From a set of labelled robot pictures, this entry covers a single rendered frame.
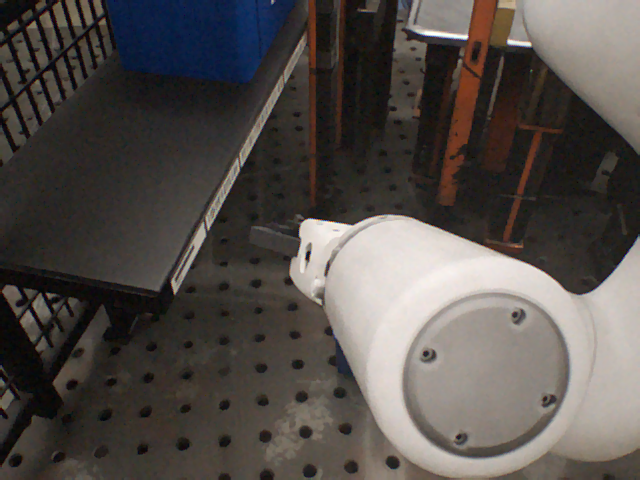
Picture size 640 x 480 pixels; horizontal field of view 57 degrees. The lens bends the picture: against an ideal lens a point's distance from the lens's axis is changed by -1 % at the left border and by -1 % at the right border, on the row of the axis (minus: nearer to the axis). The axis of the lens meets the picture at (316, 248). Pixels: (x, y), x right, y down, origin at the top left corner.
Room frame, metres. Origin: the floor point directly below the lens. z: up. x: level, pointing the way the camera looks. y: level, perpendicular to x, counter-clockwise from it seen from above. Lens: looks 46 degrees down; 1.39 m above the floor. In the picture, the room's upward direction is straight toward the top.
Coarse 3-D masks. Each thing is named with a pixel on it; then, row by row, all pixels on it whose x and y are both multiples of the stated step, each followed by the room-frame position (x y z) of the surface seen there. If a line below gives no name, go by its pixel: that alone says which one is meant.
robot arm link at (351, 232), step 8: (384, 216) 0.25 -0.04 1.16; (392, 216) 0.25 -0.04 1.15; (400, 216) 0.26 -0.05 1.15; (360, 224) 0.25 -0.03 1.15; (368, 224) 0.24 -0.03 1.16; (352, 232) 0.24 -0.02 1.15; (344, 240) 0.24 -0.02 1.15; (336, 248) 0.24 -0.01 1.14; (320, 280) 0.22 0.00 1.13; (312, 288) 0.22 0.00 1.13; (320, 288) 0.22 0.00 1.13; (312, 296) 0.22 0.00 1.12; (320, 296) 0.22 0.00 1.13; (328, 320) 0.21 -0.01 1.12
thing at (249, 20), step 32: (128, 0) 0.64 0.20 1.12; (160, 0) 0.63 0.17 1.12; (192, 0) 0.62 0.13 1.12; (224, 0) 0.61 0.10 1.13; (256, 0) 0.65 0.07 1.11; (288, 0) 0.79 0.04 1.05; (128, 32) 0.64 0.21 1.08; (160, 32) 0.63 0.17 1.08; (192, 32) 0.62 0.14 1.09; (224, 32) 0.61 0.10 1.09; (256, 32) 0.65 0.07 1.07; (128, 64) 0.64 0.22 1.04; (160, 64) 0.63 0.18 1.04; (192, 64) 0.62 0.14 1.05; (224, 64) 0.61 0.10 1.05; (256, 64) 0.64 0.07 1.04
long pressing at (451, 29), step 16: (416, 0) 0.91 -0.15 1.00; (432, 0) 0.91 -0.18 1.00; (448, 0) 0.91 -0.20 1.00; (464, 0) 0.91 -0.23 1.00; (416, 16) 0.85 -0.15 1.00; (432, 16) 0.85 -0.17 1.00; (448, 16) 0.85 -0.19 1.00; (464, 16) 0.85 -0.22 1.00; (416, 32) 0.80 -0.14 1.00; (432, 32) 0.79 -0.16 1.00; (448, 32) 0.79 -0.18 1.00; (464, 32) 0.80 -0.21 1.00; (512, 32) 0.80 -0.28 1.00; (512, 48) 0.76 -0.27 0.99; (528, 48) 0.76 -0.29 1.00
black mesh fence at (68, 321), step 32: (0, 0) 0.55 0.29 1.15; (32, 0) 0.59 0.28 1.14; (64, 0) 0.65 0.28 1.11; (0, 32) 0.53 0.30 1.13; (0, 64) 0.53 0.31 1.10; (96, 64) 0.68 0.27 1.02; (32, 96) 0.56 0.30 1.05; (64, 96) 0.60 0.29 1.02; (0, 160) 0.48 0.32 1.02; (0, 288) 0.41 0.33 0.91; (0, 320) 0.38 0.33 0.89; (64, 320) 0.47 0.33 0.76; (0, 352) 0.37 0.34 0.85; (32, 352) 0.39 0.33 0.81; (64, 352) 0.43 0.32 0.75; (32, 384) 0.37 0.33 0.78; (0, 448) 0.30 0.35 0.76
